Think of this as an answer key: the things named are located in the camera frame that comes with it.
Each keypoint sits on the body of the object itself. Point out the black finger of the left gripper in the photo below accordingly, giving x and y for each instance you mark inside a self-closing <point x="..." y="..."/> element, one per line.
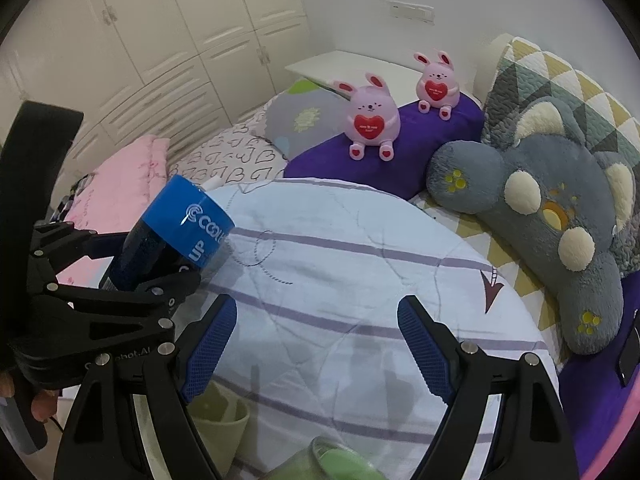
<point x="56" y="246"/>

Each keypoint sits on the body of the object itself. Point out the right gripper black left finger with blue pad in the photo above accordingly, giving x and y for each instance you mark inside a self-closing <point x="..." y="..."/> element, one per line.
<point x="102" y="438"/>

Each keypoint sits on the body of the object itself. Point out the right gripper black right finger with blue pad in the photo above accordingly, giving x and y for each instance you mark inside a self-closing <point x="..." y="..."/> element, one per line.
<point x="531" y="438"/>

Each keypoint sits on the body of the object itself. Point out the blue black Cooltime cup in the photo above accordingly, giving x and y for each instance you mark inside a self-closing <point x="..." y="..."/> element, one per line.
<point x="180" y="231"/>

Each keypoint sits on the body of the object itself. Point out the light green ceramic cup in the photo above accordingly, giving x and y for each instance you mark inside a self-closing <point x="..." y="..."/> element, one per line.
<point x="221" y="417"/>

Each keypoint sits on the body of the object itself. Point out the clear pink green cup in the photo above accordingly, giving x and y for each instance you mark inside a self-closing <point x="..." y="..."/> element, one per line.
<point x="325" y="459"/>

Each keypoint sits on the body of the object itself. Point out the person's hand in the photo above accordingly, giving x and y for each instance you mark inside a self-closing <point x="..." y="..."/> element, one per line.
<point x="43" y="404"/>

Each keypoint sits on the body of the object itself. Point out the pink folded blanket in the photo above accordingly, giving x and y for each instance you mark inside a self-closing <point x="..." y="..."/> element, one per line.
<point x="122" y="187"/>

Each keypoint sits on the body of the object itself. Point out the heart pattern bed sheet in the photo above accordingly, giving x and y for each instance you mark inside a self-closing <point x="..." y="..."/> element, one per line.
<point x="239" y="154"/>

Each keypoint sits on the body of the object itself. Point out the cream white wardrobe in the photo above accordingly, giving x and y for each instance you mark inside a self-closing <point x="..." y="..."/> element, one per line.
<point x="179" y="69"/>

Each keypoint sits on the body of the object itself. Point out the white striped round quilt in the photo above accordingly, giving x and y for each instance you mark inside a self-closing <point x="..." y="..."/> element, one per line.
<point x="317" y="270"/>

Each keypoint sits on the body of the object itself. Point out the grey plush paw cushion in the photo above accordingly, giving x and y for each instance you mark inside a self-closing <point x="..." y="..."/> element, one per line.
<point x="561" y="208"/>

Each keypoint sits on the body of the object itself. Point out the grey flower pillow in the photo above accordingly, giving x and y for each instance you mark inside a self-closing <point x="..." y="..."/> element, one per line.
<point x="302" y="117"/>

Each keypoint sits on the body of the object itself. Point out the purple pillow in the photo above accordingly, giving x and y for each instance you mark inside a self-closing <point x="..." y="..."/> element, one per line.
<point x="421" y="135"/>

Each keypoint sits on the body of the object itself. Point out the near pink bunny toy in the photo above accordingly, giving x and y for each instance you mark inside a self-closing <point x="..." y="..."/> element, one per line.
<point x="372" y="117"/>

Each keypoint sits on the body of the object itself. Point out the pink bunny toy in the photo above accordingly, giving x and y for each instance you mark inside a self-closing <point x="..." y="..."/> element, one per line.
<point x="372" y="117"/>
<point x="438" y="88"/>

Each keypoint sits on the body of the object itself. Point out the far pink bunny toy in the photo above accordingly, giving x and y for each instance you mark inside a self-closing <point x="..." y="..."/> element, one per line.
<point x="438" y="88"/>

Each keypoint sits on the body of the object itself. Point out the triangle pattern quilted cushion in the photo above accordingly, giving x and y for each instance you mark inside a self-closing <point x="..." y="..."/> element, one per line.
<point x="524" y="73"/>

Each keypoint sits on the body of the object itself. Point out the white bedside table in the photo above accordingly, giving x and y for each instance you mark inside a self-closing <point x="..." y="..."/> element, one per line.
<point x="326" y="68"/>

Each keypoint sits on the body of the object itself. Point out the white wall socket strip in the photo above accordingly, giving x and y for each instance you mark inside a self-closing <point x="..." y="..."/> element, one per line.
<point x="412" y="11"/>

